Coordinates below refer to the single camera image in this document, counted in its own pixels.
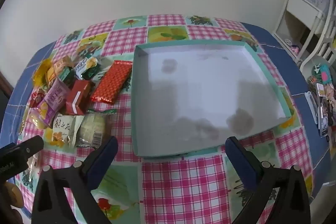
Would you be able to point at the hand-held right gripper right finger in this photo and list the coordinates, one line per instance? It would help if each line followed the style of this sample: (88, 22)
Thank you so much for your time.
(240, 161)

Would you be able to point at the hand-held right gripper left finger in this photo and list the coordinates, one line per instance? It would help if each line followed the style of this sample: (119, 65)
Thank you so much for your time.
(105, 158)

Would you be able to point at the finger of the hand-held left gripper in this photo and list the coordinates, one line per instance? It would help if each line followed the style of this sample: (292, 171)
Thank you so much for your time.
(29, 146)

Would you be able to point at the pale green pastry packet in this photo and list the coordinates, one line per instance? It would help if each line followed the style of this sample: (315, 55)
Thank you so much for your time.
(92, 129)

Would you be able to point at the purple cake roll packet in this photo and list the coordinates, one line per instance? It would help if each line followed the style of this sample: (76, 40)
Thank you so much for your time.
(56, 98)

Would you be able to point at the red box white stripe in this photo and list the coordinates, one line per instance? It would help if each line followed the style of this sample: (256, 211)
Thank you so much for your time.
(78, 98)

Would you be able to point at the red checkered foil packet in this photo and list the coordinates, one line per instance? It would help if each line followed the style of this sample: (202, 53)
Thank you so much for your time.
(111, 82)

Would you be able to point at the dark green snack packet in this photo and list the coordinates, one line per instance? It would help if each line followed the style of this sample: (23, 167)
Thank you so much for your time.
(69, 77)

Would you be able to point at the shallow teal cardboard box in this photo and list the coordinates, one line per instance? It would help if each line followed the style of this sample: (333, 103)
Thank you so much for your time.
(199, 87)

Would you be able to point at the orange cake roll packet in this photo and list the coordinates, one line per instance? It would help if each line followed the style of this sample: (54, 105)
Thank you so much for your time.
(59, 65)

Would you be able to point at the person's left hand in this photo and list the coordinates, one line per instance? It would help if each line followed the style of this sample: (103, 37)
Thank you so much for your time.
(9, 200)

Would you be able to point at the small red snack packet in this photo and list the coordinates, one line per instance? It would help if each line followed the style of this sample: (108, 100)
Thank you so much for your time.
(36, 99)

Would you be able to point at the pink checked tablecloth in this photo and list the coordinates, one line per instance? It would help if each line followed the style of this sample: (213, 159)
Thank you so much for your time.
(183, 187)

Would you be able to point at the brown wooden furniture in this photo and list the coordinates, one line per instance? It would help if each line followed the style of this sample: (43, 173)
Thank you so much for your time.
(5, 85)

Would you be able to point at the white green yellow packet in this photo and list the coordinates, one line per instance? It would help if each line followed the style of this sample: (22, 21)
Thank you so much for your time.
(85, 66)

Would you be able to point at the pile of photo cards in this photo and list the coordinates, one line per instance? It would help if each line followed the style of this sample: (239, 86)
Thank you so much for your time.
(324, 103)

